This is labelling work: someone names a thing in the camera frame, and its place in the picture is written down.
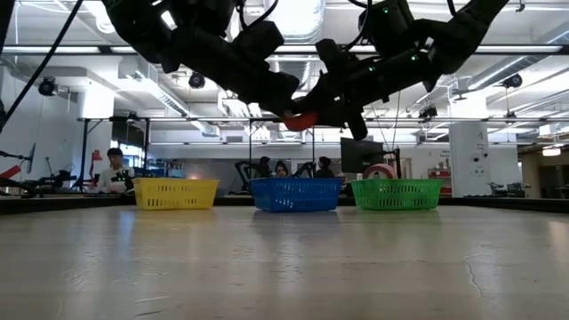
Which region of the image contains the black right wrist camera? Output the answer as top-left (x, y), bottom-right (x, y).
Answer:
top-left (357, 0), bottom-right (415, 57)

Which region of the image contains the red tape roll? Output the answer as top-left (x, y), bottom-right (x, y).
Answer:
top-left (282, 112), bottom-right (320, 132)

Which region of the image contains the black background gantry frame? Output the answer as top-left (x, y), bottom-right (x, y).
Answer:
top-left (247, 116), bottom-right (317, 181)
top-left (76, 116), bottom-right (151, 190)

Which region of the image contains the silver ceiling duct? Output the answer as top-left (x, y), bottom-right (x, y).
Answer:
top-left (265, 0), bottom-right (328, 92)

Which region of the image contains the blue plastic basket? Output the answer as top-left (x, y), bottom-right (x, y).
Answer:
top-left (249, 177), bottom-right (343, 213)

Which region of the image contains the black background monitor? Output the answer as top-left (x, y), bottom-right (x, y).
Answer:
top-left (340, 137), bottom-right (385, 175)

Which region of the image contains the yellow plastic basket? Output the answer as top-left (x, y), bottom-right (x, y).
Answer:
top-left (132, 177), bottom-right (220, 212)

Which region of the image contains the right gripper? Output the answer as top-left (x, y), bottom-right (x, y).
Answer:
top-left (293, 38), bottom-right (430, 141)

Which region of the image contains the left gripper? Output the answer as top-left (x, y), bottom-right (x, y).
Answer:
top-left (217, 52), bottom-right (308, 118)

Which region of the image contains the white pillar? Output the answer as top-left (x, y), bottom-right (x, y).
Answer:
top-left (448, 121), bottom-right (493, 197)

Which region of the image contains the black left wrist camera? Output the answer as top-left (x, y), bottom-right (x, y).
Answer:
top-left (230, 20), bottom-right (286, 60)

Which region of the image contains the green plastic basket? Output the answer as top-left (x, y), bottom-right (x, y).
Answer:
top-left (349, 178), bottom-right (444, 212)

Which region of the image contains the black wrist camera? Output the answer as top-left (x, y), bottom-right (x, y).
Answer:
top-left (230, 20), bottom-right (286, 60)
top-left (357, 0), bottom-right (415, 57)

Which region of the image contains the edge-on blue monitor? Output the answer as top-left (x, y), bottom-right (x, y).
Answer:
top-left (25, 142), bottom-right (37, 175)

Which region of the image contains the black hanging cable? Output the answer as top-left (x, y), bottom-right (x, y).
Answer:
top-left (0, 0), bottom-right (85, 132)

